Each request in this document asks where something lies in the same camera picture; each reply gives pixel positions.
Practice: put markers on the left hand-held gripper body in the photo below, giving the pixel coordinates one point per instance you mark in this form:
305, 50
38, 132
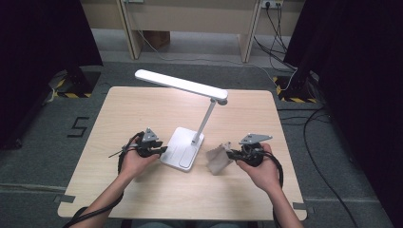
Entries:
149, 137

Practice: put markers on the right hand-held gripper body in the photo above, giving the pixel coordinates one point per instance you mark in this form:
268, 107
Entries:
255, 139

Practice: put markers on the beige waffle cloth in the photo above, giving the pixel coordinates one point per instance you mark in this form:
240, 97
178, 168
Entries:
217, 160

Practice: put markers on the white desk lamp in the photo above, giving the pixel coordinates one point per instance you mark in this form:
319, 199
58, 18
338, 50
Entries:
180, 85

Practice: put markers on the person's left hand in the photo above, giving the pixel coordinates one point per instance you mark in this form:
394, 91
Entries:
134, 166

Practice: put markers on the person's right hand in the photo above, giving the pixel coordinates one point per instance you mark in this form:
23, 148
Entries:
264, 175

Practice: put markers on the dark round table grommet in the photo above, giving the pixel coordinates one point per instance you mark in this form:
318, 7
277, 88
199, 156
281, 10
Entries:
223, 102

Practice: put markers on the black stand base striped tape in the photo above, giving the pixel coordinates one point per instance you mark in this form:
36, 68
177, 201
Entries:
77, 82
294, 88

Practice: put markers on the grey tape strip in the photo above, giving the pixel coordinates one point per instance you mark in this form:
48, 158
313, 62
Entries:
65, 199
302, 207

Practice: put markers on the brown cardboard box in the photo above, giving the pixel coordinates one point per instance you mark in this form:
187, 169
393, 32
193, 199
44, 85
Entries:
157, 39

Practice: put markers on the black curtain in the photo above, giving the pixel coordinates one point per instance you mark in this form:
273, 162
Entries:
38, 63
361, 95

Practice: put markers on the beige office desk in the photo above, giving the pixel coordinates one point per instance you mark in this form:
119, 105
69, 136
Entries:
190, 19

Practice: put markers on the white power socket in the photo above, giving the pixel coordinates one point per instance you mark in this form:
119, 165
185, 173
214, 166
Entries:
272, 3

